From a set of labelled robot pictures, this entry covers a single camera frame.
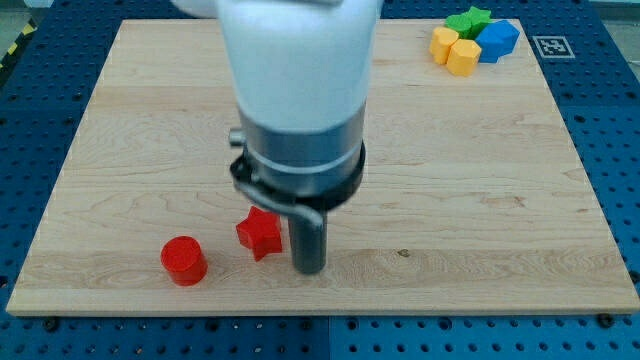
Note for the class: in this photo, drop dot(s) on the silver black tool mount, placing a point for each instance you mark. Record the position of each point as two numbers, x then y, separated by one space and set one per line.
319 166

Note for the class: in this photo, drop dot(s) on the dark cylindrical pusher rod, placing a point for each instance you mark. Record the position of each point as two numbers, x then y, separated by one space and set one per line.
308 241

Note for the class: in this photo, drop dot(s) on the red star block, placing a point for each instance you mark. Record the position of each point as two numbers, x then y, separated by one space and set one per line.
260 232

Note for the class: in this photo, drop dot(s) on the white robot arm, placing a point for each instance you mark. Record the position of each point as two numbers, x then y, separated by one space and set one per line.
300 72

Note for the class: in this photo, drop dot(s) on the green star block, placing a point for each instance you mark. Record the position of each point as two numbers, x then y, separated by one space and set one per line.
479 19

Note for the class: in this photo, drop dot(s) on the red cylinder block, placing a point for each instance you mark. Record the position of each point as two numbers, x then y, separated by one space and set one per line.
183 259

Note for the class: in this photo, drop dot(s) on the wooden board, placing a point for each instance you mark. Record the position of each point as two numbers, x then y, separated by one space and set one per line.
473 201

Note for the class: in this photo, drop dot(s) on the yellow block rear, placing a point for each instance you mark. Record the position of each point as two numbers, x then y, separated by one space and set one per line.
441 42

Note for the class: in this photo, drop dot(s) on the yellow hexagon block front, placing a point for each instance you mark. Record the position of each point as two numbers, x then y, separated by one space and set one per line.
463 57

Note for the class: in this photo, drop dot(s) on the green cylinder block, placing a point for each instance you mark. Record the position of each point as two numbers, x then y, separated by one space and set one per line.
460 23

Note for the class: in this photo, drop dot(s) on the blue hexagon block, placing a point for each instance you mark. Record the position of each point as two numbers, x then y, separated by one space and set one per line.
496 40

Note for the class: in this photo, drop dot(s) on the fiducial marker tag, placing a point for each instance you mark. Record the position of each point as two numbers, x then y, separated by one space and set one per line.
553 47

